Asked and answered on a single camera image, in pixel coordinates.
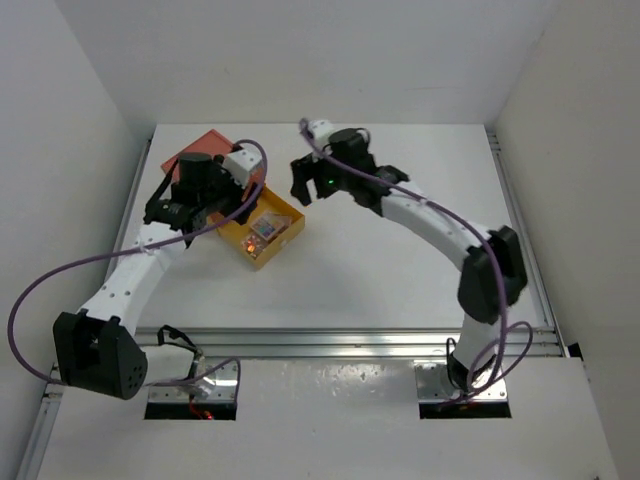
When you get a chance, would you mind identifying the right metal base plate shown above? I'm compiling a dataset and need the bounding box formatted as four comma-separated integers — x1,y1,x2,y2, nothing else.
415,362,510,403

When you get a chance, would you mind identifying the aluminium rail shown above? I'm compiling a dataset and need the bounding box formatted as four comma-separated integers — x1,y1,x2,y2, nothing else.
47,327,566,361

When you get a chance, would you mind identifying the metal base plate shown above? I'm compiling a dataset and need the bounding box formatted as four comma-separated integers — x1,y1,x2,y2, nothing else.
148,357,242,405
415,362,510,403

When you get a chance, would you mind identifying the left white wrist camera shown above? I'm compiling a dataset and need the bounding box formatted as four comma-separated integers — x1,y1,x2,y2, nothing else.
223,149,263,188

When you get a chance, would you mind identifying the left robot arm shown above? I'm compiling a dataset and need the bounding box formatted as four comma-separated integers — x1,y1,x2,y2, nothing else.
53,146,265,400

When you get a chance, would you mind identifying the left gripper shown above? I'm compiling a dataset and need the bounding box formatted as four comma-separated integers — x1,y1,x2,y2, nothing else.
198,154,261,224

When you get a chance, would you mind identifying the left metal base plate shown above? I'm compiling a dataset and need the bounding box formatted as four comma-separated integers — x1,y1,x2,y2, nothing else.
148,357,242,405

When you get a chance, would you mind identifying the small multicolour eyeshadow palette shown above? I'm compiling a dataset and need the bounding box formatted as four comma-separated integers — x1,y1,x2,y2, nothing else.
242,235,268,259

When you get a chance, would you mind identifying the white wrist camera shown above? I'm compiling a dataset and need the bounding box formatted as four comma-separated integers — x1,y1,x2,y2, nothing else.
306,119,336,149
223,149,263,188

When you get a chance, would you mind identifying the orange drawer box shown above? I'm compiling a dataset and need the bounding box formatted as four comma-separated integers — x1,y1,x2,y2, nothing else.
161,129,233,174

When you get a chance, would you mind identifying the colourful square eyeshadow palette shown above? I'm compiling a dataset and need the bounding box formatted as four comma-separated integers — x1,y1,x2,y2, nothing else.
250,211,291,242

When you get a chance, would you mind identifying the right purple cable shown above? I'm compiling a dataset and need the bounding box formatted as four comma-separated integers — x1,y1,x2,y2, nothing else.
298,117,534,404

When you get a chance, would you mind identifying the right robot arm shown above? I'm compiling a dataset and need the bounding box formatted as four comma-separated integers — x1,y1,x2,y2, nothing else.
290,119,528,397

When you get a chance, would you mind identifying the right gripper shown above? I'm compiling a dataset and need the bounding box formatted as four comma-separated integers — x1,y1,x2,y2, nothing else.
292,148,354,206

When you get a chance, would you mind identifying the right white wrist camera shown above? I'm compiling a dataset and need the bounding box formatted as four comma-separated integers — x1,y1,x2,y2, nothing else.
306,119,336,149

